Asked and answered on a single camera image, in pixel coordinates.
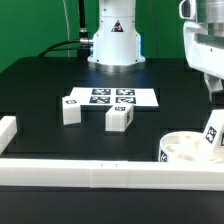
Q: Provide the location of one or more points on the white front fence wall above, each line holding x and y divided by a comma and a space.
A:
111, 174

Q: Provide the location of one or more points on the white fence wall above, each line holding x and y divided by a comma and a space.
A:
111, 174
8, 129

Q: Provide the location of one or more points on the white marker sheet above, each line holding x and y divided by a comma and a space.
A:
111, 96

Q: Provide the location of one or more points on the black cable connector block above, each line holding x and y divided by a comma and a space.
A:
83, 53

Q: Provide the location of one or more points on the white left fence wall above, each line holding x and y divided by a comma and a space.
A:
8, 129

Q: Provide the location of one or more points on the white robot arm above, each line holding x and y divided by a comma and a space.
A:
117, 44

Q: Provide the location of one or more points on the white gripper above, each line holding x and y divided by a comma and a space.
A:
203, 33

